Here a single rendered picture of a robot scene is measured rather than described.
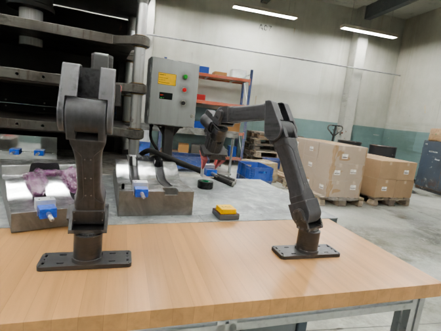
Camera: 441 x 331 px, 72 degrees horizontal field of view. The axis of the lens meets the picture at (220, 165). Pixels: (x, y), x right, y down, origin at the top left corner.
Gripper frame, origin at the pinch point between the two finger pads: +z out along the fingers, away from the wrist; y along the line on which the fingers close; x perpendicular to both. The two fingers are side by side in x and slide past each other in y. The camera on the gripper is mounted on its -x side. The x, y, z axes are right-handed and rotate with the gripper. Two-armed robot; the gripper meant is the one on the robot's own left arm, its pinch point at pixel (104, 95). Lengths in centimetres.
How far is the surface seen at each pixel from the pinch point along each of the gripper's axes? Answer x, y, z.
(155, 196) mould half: 32.9, -18.1, -6.0
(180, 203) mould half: 35.4, -27.1, -5.4
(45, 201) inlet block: 32.2, 13.6, -16.1
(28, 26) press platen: -33, 41, 73
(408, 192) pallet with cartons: 91, -467, 266
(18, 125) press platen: 17, 45, 71
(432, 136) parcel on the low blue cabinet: -8, -659, 390
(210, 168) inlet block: 24.4, -41.6, 8.2
